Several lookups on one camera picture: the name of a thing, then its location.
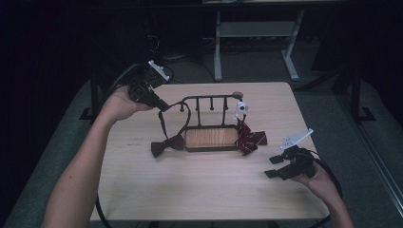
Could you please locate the metal floor rail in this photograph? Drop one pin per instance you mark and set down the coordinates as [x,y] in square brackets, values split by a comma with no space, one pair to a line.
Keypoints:
[377,158]

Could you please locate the black metal stand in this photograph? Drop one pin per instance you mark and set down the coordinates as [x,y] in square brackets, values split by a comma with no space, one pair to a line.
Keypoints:
[94,95]
[356,95]

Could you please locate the striped red bow tie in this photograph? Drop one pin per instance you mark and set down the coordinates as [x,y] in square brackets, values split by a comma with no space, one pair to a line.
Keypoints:
[250,139]

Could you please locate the person's left hand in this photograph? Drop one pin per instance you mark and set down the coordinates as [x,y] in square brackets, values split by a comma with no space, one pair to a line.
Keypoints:
[122,106]

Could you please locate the person's right hand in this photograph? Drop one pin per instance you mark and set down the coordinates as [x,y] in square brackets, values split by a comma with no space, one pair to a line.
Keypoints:
[321,183]

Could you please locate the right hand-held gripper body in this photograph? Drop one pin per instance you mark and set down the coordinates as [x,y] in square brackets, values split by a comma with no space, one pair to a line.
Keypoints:
[299,161]

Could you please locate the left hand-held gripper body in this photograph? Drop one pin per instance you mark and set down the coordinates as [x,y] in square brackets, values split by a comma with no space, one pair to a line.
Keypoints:
[142,85]

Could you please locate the grey metal desk frame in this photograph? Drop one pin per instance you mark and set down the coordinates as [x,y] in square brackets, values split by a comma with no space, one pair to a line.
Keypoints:
[256,29]

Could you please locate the black metal rack wooden base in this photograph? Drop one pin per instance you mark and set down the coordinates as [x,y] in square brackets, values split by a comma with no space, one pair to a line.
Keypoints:
[210,137]

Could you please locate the dark brown bow tie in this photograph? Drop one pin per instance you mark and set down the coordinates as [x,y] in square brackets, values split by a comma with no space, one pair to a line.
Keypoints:
[168,145]

